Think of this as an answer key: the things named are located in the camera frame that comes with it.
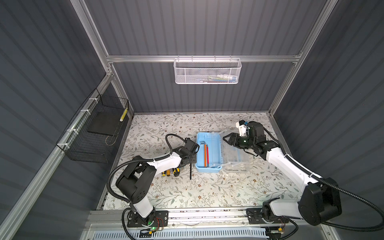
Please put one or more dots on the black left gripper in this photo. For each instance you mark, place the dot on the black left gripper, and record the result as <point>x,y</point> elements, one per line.
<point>194,160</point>

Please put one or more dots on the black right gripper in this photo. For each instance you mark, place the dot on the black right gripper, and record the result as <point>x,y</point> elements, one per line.
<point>233,139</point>

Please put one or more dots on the orange hex key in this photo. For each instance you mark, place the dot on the orange hex key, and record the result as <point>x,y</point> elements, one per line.
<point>205,156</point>

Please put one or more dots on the red hex key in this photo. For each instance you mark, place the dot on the red hex key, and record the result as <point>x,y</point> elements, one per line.
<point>207,154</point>

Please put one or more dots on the blue plastic tool box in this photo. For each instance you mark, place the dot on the blue plastic tool box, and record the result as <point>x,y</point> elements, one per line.
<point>222,157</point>

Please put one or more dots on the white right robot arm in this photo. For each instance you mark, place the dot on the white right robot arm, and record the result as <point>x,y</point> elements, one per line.
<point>318,203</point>

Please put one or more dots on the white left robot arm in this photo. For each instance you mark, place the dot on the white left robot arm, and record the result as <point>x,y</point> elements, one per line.
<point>135,181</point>

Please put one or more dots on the yellow marker in basket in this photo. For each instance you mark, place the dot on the yellow marker in basket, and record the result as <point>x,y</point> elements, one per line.
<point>123,114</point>

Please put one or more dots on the black pad in basket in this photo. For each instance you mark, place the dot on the black pad in basket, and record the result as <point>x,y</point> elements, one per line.
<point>107,124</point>

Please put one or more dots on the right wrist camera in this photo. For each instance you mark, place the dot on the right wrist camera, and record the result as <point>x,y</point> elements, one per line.
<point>242,126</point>

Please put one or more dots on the white wire mesh basket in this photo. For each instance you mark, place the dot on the white wire mesh basket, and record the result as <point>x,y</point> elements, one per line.
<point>207,71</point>

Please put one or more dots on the black wire basket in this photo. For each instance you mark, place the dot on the black wire basket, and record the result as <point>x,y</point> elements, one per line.
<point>95,134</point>

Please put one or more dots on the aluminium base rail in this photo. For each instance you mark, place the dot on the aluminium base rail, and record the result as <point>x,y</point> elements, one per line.
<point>188,224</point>

